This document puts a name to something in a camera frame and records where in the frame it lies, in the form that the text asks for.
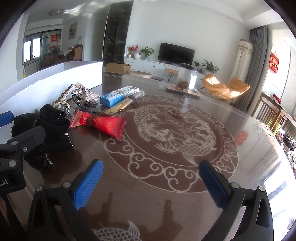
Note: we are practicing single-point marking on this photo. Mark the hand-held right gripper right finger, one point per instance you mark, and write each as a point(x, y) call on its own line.
point(212, 183)

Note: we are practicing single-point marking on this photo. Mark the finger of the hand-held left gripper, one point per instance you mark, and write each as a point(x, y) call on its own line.
point(30, 139)
point(5, 118)

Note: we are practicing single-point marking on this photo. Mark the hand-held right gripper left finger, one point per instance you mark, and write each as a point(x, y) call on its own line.
point(89, 183)

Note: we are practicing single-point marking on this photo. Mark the silver rhinestone hair clip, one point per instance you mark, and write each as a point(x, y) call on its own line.
point(66, 93)

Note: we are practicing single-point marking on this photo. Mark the red squeeze tube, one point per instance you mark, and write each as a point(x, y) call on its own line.
point(108, 126)

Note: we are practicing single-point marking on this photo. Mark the white storage box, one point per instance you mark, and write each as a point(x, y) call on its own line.
point(81, 74)

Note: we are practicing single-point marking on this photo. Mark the dark patterned desktop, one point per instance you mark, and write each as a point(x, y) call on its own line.
point(161, 204)

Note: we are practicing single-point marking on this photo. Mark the dark sunglasses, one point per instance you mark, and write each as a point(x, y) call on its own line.
point(86, 104)

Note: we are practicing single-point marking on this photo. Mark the clear eyeglasses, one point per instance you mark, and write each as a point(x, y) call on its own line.
point(266, 136)

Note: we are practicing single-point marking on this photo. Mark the rhinestone bow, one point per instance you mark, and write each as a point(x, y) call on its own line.
point(89, 93)

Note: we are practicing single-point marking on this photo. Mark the gold tube with clear cap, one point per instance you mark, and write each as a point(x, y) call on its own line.
point(124, 103)

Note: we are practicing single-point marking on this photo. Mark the blue and white carton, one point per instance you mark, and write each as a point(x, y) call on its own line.
point(115, 96)

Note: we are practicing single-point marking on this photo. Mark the red paper door decoration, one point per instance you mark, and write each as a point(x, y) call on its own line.
point(54, 41)

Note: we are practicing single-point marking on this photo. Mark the slatted wooden chair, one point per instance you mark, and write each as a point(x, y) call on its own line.
point(266, 106)

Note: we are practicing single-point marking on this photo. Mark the orange lounge chair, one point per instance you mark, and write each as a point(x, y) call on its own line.
point(219, 89)

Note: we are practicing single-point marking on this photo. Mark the wooden dining chair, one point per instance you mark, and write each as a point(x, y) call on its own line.
point(78, 53)

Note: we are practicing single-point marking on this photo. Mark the wooden tray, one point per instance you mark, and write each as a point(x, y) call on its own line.
point(171, 89)

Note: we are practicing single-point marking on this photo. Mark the clear plastic wrapper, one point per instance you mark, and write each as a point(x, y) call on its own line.
point(162, 86)

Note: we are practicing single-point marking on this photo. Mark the clear cylindrical jar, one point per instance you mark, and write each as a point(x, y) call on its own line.
point(185, 76)

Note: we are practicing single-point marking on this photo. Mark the cardboard box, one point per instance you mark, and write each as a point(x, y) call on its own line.
point(116, 67)

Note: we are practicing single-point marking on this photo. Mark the large leafy potted plant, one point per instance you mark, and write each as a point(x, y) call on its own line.
point(210, 67)

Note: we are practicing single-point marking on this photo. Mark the round ceiling light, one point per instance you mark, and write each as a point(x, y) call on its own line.
point(56, 12)

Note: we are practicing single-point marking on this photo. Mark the orange stool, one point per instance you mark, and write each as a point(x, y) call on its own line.
point(172, 70)

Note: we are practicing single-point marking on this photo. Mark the small potted plant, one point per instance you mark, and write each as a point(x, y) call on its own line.
point(197, 64)

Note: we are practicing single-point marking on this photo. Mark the round beige floor mat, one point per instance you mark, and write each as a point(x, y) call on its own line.
point(140, 74)

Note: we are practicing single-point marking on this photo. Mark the grey curtain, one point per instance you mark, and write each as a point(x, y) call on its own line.
point(254, 69)

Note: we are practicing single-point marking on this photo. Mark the covered standing air conditioner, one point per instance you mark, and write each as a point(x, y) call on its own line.
point(242, 60)

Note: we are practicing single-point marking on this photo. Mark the white television cabinet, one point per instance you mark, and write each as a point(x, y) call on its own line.
point(148, 66)

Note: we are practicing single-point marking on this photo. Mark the black television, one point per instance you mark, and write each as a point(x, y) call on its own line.
point(177, 52)

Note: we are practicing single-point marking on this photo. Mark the dark display cabinet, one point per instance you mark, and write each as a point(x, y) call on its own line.
point(116, 34)

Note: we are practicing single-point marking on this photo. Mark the white round vase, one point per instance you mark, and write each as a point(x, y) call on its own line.
point(137, 55)

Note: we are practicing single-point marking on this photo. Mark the red flower bouquet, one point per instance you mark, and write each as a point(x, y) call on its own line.
point(132, 48)

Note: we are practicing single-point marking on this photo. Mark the green potted plant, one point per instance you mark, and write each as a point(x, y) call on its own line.
point(146, 52)

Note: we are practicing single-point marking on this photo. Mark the framed wall painting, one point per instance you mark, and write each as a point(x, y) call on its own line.
point(72, 30)

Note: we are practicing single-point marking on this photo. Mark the red wall hanging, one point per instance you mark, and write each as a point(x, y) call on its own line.
point(274, 62)

